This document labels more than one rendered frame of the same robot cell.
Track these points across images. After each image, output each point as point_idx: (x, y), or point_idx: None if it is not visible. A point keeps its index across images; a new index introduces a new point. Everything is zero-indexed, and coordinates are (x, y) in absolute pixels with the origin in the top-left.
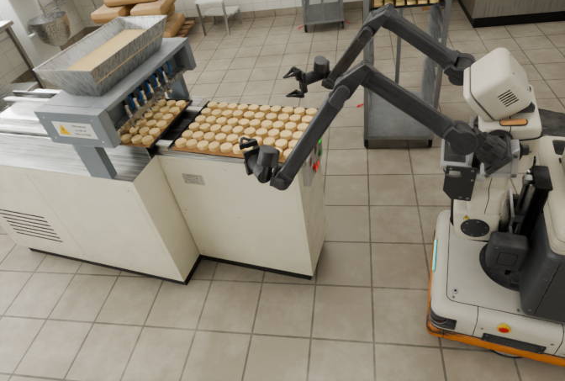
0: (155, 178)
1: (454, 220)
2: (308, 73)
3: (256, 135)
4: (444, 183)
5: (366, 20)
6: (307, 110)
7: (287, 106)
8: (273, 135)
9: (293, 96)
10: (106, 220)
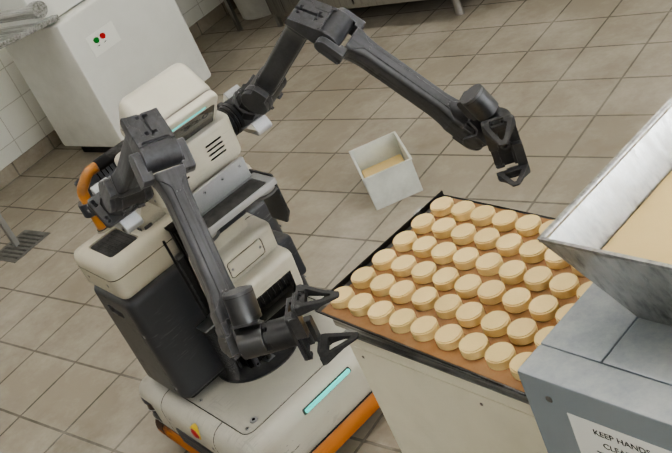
0: None
1: (295, 264)
2: (276, 319)
3: (479, 256)
4: (284, 200)
5: (162, 146)
6: (347, 295)
7: (373, 316)
8: (447, 242)
9: (342, 333)
10: None
